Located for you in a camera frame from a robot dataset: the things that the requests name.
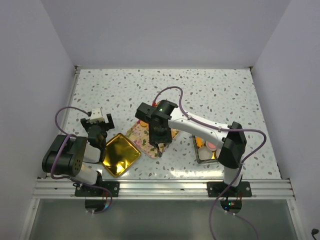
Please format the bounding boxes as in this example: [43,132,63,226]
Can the metal tongs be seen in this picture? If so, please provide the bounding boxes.
[154,143,166,158]

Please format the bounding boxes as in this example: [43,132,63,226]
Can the orange fish cookie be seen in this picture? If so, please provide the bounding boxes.
[195,137,204,148]

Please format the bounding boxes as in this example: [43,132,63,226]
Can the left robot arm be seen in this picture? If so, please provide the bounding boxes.
[41,111,115,197]

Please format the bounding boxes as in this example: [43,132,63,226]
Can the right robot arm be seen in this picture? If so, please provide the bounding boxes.
[135,100,247,197]

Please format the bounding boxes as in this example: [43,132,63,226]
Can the orange round cookie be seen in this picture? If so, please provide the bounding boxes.
[139,121,148,127]

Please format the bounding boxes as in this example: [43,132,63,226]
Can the gold tin lid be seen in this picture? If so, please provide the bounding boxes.
[102,133,141,178]

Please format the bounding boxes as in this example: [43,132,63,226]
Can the square cookie tin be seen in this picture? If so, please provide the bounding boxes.
[192,135,221,165]

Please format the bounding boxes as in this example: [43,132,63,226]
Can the left round circuit board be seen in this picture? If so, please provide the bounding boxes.
[84,199,109,214]

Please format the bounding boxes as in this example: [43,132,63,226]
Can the round circuit board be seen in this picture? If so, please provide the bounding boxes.
[220,200,243,214]
[84,199,109,214]

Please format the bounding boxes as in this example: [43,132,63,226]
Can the right round circuit board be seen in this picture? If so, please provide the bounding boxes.
[220,200,243,214]

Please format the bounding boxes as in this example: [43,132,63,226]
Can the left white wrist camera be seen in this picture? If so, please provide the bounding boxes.
[88,108,105,124]

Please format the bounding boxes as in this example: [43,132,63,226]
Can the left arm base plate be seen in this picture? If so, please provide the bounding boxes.
[72,181,120,197]

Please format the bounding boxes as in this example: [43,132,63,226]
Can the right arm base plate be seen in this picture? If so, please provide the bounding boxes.
[206,181,253,198]

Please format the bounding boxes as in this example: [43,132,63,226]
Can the aluminium frame rail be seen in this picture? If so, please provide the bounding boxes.
[32,178,295,200]

